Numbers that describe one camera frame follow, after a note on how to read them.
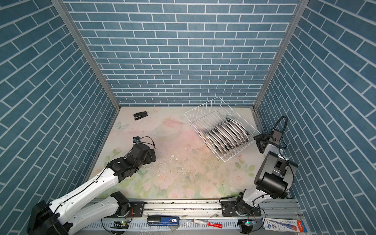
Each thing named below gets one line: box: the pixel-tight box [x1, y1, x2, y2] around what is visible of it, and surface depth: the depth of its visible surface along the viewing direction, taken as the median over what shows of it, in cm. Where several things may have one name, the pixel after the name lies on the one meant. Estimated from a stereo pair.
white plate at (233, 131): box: [220, 121, 244, 146], surface depth 88 cm
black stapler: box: [133, 111, 148, 121], surface depth 115 cm
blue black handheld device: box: [146, 215, 180, 226], surface depth 69 cm
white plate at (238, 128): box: [226, 118, 250, 142], surface depth 90 cm
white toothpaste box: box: [261, 217, 308, 234], surface depth 70 cm
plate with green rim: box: [208, 129, 232, 153], surface depth 86 cm
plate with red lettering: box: [212, 127, 236, 151], surface depth 86 cm
